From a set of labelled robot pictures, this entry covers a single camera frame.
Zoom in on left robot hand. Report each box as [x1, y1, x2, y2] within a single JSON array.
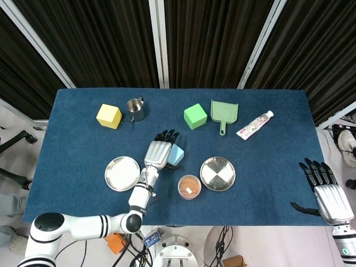
[[143, 128, 181, 170]]

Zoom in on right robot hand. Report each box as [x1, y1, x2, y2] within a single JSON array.
[[290, 157, 355, 226]]

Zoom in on light blue cube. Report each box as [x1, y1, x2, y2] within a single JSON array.
[[167, 144, 185, 166]]

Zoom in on clear round container brown contents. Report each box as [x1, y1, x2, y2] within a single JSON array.
[[178, 174, 202, 200]]

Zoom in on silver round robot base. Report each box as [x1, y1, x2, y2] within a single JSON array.
[[152, 235, 199, 267]]

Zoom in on round steel plate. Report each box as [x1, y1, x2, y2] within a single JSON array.
[[105, 156, 141, 192], [199, 156, 236, 192]]

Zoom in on stainless steel mug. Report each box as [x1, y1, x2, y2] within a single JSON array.
[[126, 96, 146, 122]]

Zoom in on green cube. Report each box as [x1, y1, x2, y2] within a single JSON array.
[[183, 103, 208, 130]]

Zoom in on white sneaker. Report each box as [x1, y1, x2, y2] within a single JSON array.
[[338, 130, 356, 167]]

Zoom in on yellow cube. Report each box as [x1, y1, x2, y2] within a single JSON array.
[[96, 103, 123, 130]]

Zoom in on green plastic dustpan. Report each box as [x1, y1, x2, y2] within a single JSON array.
[[210, 99, 240, 136]]

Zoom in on blue table cloth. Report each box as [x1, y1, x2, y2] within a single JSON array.
[[22, 88, 342, 226]]

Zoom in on blue white small packet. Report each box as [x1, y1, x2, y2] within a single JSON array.
[[143, 228, 162, 248]]

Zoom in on white toothpaste tube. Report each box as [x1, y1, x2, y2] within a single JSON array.
[[236, 110, 274, 141]]

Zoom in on orange box device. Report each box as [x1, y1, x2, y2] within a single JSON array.
[[105, 232, 127, 254]]

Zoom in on brown small box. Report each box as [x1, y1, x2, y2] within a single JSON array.
[[222, 255, 248, 267]]

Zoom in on black pleated curtain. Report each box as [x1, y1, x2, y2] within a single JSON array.
[[12, 0, 160, 89], [0, 11, 65, 120], [164, 0, 275, 89], [246, 0, 356, 126]]

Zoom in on black office chair base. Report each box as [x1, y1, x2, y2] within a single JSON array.
[[0, 130, 38, 154]]

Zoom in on white frame post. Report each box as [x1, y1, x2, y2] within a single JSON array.
[[149, 0, 170, 89], [0, 0, 76, 89], [236, 0, 289, 90]]

